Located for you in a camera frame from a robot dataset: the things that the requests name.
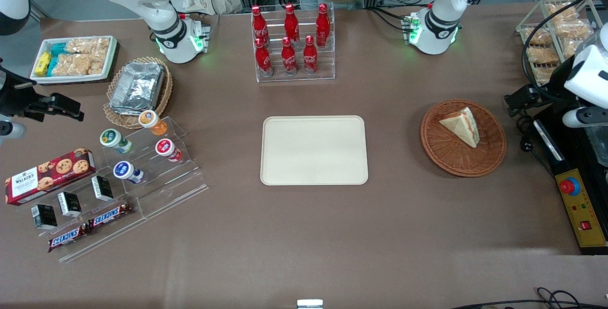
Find triangular sandwich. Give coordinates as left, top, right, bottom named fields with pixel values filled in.
left=439, top=106, right=480, bottom=149

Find white rectangular snack tray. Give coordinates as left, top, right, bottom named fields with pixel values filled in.
left=30, top=36, right=118, bottom=84

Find brown wicker basket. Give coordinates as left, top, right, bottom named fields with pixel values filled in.
left=420, top=99, right=507, bottom=178

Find light wicker basket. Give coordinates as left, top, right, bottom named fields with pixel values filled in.
left=103, top=56, right=173, bottom=130

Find beige plastic tray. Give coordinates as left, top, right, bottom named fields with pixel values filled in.
left=260, top=115, right=369, bottom=186

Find bagged fried snack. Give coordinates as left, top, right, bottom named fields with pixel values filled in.
left=534, top=65, right=566, bottom=85
left=545, top=4, right=578, bottom=24
left=555, top=19, right=593, bottom=40
left=524, top=28, right=552, bottom=47
left=526, top=46, right=560, bottom=66

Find yellow snack packet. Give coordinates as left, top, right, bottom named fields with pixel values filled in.
left=34, top=52, right=52, bottom=76

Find clear bag of crackers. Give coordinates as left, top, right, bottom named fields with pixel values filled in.
left=66, top=37, right=111, bottom=57
left=52, top=53, right=106, bottom=76

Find green lid yogurt cup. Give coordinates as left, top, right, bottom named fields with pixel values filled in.
left=99, top=129, right=133, bottom=154

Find red Walkers cookie box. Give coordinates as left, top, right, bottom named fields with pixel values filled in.
left=5, top=148, right=97, bottom=206

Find clear metal-rimmed container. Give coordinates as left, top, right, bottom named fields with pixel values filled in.
left=585, top=125, right=608, bottom=168

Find black table appliance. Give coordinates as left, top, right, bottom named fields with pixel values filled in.
left=532, top=105, right=608, bottom=255

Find stack of foil trays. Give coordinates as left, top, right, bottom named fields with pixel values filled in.
left=109, top=62, right=165, bottom=115

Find small black box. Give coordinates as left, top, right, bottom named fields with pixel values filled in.
left=57, top=192, right=83, bottom=218
left=31, top=204, right=58, bottom=231
left=91, top=176, right=114, bottom=202

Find blue lid yogurt cup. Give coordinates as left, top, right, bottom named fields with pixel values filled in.
left=113, top=161, right=144, bottom=184

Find orange lid yogurt cup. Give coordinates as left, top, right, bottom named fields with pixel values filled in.
left=138, top=110, right=169, bottom=136

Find red lid yogurt cup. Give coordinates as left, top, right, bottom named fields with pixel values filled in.
left=155, top=139, right=183, bottom=163

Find yellow control panel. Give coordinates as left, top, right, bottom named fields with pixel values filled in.
left=555, top=169, right=608, bottom=249

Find Snickers chocolate bar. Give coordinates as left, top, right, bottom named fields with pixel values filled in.
left=88, top=202, right=134, bottom=230
left=47, top=226, right=92, bottom=253

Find clear acrylic stepped snack stand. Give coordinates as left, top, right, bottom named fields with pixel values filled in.
left=14, top=175, right=149, bottom=263

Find clear acrylic stepped cup stand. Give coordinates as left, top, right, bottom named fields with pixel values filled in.
left=102, top=116, right=209, bottom=220

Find clear acrylic bottle rack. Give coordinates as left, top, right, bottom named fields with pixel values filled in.
left=250, top=3, right=336, bottom=83

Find red cola bottle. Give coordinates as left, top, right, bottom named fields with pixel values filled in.
left=315, top=3, right=331, bottom=47
left=281, top=37, right=298, bottom=76
left=303, top=36, right=319, bottom=75
left=255, top=37, right=274, bottom=77
left=251, top=5, right=270, bottom=47
left=284, top=4, right=300, bottom=47

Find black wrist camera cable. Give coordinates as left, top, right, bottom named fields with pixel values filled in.
left=521, top=0, right=600, bottom=102

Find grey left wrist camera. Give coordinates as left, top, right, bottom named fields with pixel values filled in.
left=562, top=107, right=608, bottom=129

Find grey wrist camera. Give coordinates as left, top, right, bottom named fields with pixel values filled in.
left=0, top=121, right=27, bottom=140
left=562, top=107, right=608, bottom=129

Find black power cable with plug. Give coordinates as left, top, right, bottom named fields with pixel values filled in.
left=515, top=113, right=557, bottom=178

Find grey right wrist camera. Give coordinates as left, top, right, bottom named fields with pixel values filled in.
left=0, top=121, right=27, bottom=140

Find white wire rack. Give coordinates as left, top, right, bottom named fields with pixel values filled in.
left=516, top=0, right=605, bottom=87

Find black cable loops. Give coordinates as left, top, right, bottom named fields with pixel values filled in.
left=450, top=287, right=608, bottom=309

